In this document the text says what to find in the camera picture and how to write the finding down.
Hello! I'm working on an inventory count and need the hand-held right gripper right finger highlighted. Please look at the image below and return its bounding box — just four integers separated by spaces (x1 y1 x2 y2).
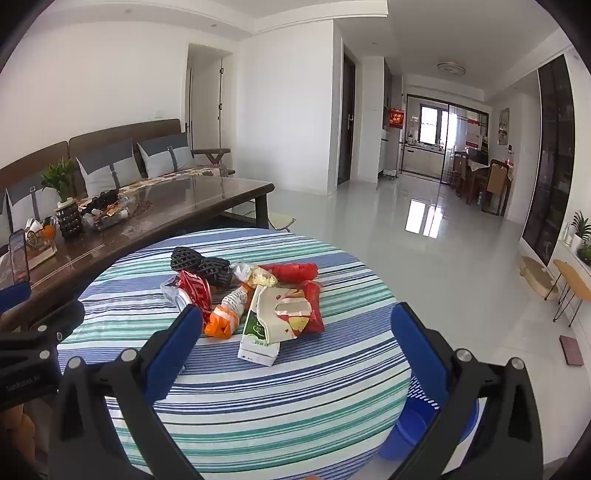
390 302 546 480

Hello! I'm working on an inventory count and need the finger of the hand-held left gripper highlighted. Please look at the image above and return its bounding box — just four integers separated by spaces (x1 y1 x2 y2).
0 281 33 334
28 300 86 345

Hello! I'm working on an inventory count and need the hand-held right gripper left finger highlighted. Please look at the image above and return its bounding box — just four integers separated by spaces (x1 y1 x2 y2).
48 305 218 480

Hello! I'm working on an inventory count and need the clear plastic packet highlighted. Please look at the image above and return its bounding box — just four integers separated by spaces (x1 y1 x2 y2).
160 276 185 308

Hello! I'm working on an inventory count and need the crushed red can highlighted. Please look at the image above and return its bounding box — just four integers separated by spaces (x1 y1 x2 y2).
178 270 213 321

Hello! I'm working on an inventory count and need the orange white plastic bag bundle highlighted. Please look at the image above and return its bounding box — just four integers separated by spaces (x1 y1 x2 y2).
203 284 254 340

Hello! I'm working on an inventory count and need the white green milk carton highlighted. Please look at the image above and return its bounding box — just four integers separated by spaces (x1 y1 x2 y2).
238 285 312 367

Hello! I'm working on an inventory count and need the black foam mesh net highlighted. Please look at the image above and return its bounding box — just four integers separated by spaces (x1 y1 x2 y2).
170 247 232 289

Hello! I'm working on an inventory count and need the blue plastic basket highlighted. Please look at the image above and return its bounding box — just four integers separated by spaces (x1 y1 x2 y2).
379 376 481 462

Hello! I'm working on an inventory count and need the red snack packet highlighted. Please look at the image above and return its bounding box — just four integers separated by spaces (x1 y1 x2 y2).
277 281 326 335

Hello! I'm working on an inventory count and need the yellow snack packet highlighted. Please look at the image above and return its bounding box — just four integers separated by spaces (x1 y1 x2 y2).
231 262 280 289

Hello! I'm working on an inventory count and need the red plastic wrapper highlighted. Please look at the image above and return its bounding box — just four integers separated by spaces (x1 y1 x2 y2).
261 262 320 283

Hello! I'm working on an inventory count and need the person's left hand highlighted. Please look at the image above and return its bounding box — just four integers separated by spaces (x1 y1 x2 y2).
0 406 37 457

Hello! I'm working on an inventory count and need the smartphone on stand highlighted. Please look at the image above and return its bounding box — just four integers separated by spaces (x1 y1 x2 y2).
9 229 31 285

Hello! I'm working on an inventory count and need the green plant in black vase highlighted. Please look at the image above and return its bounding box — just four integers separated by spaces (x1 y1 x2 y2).
41 158 86 240

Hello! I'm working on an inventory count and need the grey blue cushion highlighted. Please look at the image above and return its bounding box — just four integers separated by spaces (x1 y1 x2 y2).
75 138 144 198
137 132 197 178
4 171 63 232

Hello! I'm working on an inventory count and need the striped cloth covered round table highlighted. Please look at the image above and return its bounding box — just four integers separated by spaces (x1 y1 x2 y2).
58 227 414 480

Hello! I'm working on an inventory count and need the glass tray of snacks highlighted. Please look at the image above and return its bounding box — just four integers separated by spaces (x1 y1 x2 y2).
78 189 153 232

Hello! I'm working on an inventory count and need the beige cat scratcher board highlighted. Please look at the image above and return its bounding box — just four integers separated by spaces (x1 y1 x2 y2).
519 255 559 302

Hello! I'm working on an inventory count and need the dark wooden coffee table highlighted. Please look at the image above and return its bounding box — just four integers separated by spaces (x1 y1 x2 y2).
0 175 275 333

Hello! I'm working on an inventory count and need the red floor scale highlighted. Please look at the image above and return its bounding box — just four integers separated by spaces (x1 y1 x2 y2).
560 335 585 367

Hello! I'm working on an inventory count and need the small wooden side table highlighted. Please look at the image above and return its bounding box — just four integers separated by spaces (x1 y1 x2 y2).
551 258 591 328

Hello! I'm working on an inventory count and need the patterned sofa seat pad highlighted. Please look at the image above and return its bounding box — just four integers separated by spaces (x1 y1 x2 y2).
119 165 227 193

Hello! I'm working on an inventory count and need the wooden dining chair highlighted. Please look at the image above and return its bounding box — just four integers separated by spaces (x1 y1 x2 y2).
484 159 513 217
450 151 469 197

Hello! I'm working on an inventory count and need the white television cabinet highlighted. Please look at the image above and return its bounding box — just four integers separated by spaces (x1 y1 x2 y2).
556 235 591 278

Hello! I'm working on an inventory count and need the white kitchen counter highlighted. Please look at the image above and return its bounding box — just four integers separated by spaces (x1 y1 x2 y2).
401 143 446 175

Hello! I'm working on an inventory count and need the dining table with cloth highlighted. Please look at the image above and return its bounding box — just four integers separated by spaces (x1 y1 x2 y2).
464 157 490 204

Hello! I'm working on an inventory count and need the brown wooden sofa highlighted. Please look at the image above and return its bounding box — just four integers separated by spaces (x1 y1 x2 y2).
0 119 236 232

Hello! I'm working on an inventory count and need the potted plant white pot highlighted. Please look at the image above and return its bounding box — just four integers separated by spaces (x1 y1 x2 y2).
570 211 591 252

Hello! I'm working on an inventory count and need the glass sliding kitchen door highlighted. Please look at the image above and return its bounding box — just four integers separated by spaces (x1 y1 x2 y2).
399 93 491 178

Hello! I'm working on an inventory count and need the dark glass cabinet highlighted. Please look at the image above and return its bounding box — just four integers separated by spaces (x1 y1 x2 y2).
522 54 575 266

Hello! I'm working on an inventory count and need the dark entrance door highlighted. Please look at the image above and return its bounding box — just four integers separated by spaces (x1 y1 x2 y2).
337 48 357 186

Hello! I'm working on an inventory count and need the wire basket with oranges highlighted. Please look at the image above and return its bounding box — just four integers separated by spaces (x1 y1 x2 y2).
23 217 58 268

